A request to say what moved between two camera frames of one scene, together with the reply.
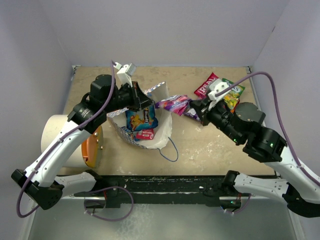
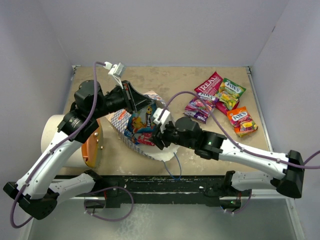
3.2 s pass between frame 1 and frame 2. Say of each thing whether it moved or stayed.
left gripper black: stayed
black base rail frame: stayed
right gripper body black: moved
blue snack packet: stayed
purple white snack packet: stayed
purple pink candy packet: moved
